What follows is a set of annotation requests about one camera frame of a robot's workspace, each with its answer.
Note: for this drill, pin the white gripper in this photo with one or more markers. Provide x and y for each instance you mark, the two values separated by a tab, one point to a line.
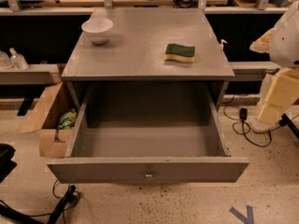
286	44

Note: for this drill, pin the grey top drawer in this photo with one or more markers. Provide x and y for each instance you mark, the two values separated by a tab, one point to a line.
148	132

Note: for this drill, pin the grey wooden drawer cabinet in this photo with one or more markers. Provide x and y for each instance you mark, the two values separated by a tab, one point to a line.
135	51

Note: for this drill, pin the black stand leg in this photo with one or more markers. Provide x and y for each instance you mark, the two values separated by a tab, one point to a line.
286	121

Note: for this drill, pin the white pump dispenser bottle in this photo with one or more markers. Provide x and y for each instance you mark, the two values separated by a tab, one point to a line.
223	43

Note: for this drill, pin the green yellow sponge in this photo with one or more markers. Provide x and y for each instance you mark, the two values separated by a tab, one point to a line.
179	53

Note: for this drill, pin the white ceramic bowl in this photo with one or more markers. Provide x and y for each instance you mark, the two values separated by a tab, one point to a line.
97	30

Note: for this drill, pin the green snack bag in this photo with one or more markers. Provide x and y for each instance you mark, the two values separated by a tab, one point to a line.
67	120

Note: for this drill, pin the brown cardboard box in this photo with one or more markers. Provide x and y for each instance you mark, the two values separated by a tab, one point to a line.
54	102

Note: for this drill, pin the clear sanitizer bottle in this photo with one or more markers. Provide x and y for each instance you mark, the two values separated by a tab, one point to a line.
18	60

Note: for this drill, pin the clear plastic bottle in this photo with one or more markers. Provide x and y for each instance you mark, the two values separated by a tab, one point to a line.
5	61

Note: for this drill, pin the black chair base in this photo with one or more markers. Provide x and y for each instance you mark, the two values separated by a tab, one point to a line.
6	162

